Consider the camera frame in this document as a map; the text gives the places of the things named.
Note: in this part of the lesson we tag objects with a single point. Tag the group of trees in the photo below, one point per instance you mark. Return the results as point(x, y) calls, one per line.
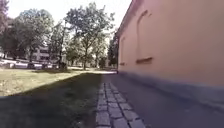
point(86, 26)

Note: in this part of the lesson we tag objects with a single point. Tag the grey cobblestone strip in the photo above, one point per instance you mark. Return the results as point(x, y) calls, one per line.
point(113, 113)

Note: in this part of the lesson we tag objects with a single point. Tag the dark grey paved strip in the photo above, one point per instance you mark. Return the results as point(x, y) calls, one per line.
point(163, 111)

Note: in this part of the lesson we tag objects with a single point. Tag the orange building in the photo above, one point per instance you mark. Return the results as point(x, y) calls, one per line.
point(180, 43)

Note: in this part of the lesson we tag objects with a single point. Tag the white building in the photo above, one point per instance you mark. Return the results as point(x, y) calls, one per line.
point(41, 53)

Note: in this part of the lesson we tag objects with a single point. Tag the grass area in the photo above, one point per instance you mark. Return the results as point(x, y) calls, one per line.
point(40, 91)

